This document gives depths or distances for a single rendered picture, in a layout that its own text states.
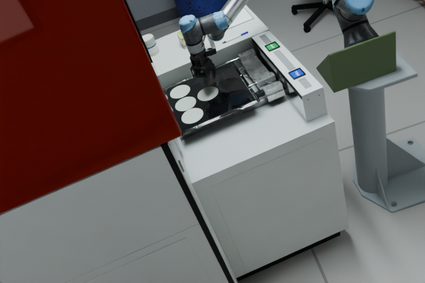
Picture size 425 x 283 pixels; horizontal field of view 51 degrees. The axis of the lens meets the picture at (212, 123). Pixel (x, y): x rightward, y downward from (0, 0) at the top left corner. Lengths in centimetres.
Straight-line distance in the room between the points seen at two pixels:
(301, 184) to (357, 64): 56
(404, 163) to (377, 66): 81
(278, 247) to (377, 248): 50
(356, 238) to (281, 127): 86
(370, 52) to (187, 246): 106
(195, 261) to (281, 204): 49
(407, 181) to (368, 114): 62
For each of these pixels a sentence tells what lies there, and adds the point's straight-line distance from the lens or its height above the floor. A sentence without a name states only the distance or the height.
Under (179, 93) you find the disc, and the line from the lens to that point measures 212.
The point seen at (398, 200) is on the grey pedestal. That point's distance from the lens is 262.
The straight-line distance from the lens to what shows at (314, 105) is 186.
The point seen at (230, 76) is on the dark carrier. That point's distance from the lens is 211.
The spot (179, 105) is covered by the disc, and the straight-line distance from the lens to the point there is 205.
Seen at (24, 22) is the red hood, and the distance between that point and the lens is 115.
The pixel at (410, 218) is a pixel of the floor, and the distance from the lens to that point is 257.
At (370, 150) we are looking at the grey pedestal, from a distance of 238.
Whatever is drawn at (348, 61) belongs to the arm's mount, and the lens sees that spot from 195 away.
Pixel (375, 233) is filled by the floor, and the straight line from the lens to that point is 251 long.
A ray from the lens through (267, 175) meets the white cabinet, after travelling 190.
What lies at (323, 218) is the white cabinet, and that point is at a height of 25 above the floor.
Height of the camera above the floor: 209
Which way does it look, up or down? 39 degrees down
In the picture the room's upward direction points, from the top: 21 degrees counter-clockwise
